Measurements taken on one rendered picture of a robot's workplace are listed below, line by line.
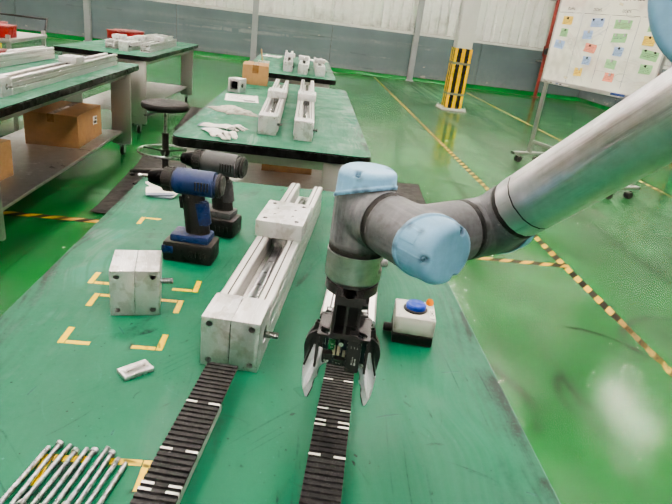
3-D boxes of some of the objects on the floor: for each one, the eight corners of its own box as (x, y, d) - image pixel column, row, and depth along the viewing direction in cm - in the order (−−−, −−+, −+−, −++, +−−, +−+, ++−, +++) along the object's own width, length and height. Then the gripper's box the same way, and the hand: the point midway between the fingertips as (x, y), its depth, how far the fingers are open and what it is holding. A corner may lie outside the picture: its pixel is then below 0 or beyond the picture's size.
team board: (507, 160, 688) (549, -16, 614) (539, 161, 708) (583, -10, 633) (603, 200, 562) (670, -16, 488) (638, 199, 582) (708, -8, 507)
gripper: (294, 286, 72) (280, 420, 80) (405, 303, 71) (380, 436, 79) (304, 260, 80) (290, 384, 88) (404, 275, 79) (381, 398, 87)
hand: (336, 391), depth 86 cm, fingers open, 8 cm apart
